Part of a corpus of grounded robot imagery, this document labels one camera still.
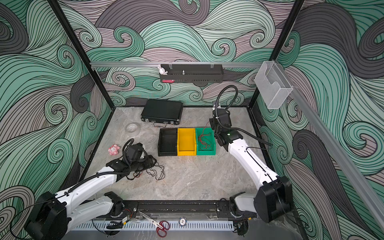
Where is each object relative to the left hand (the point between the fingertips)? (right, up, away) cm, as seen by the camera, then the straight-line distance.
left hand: (154, 160), depth 84 cm
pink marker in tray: (+7, +47, +6) cm, 48 cm away
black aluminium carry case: (0, +30, +27) cm, 40 cm away
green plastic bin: (+34, +3, +10) cm, 36 cm away
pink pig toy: (-28, +4, +8) cm, 29 cm away
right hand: (+38, +27, -4) cm, 46 cm away
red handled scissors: (+7, -27, -16) cm, 32 cm away
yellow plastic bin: (+18, +8, +17) cm, 26 cm away
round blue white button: (+17, -25, -14) cm, 34 cm away
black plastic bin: (+6, +7, +14) cm, 16 cm away
